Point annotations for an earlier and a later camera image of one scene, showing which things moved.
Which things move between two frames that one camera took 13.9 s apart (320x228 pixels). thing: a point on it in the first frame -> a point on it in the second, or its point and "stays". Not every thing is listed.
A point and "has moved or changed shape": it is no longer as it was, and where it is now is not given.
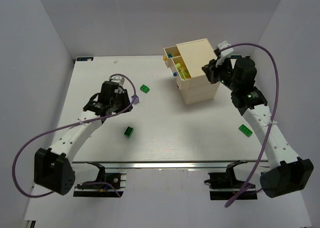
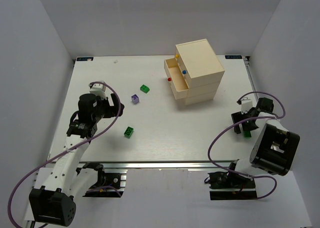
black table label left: (85, 59) stays
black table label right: (236, 56) stays
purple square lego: (136, 99) stays
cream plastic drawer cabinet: (186, 60) has moved or changed shape
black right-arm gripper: (213, 71) -> (244, 123)
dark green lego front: (128, 132) stays
